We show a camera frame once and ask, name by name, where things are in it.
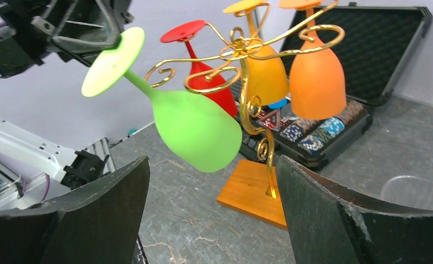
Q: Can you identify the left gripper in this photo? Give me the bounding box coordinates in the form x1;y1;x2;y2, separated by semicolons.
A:
0;0;134;79

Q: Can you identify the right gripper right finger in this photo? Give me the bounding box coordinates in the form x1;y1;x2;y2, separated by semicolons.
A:
276;155;433;264

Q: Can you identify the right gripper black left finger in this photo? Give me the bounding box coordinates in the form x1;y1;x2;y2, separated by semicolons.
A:
0;156;150;263

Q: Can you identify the clear wine glass front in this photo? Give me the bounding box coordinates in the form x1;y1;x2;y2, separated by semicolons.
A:
379;175;433;211

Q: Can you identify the green wine glass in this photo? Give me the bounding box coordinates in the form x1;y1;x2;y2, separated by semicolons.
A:
81;27;242;173

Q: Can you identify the red wine glass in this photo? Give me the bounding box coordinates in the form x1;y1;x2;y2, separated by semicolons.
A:
160;19;239;118

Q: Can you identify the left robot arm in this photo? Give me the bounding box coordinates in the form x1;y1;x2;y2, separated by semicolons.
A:
0;0;134;210

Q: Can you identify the orange wooden rack base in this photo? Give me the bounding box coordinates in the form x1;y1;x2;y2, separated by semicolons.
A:
217;159;287;230

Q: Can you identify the orange wine glass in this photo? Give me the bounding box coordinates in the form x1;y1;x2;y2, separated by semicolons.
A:
278;1;347;120

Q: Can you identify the yellow wine glass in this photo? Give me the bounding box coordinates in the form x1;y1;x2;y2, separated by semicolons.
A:
223;0;289;106

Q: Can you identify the black poker chip case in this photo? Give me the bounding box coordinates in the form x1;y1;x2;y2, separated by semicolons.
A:
251;2;433;171

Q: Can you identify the gold wire glass rack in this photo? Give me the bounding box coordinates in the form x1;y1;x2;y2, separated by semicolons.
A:
143;0;346;199

